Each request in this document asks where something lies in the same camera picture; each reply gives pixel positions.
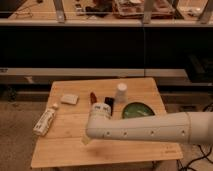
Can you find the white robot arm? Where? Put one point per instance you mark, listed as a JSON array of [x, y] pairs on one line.
[[181, 127]]

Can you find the black rectangular block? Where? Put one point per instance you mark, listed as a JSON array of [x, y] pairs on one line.
[[110, 101]]

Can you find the red-brown marker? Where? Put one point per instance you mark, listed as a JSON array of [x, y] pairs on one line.
[[93, 98]]

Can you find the green plate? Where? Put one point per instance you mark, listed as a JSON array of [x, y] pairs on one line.
[[136, 109]]

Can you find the wooden table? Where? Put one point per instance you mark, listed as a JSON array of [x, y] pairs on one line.
[[65, 143]]

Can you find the cluttered tray on shelf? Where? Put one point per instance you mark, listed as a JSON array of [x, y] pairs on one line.
[[135, 8]]

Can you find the white toothpaste tube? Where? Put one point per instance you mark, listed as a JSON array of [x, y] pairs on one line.
[[43, 124]]

